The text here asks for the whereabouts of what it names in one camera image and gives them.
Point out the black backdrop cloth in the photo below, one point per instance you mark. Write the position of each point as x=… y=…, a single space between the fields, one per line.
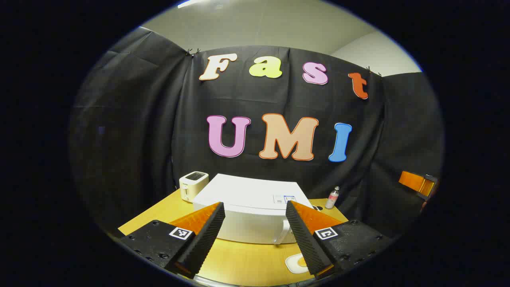
x=139 y=131

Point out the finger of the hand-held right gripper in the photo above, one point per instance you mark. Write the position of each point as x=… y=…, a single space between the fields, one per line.
x=414 y=181

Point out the clear bottle with pink label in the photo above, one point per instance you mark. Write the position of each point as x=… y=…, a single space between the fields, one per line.
x=332 y=198

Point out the white toaster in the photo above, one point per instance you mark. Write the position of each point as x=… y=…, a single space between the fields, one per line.
x=193 y=184

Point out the white square plate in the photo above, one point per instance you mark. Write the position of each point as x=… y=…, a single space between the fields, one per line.
x=293 y=265

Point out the round brown bread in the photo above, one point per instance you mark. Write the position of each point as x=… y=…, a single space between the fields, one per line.
x=303 y=262

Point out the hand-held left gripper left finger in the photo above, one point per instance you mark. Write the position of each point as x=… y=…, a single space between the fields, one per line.
x=207 y=235

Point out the white microwave oven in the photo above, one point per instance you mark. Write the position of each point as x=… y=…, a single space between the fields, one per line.
x=251 y=199

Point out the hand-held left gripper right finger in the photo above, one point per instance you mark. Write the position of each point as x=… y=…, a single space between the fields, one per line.
x=305 y=239

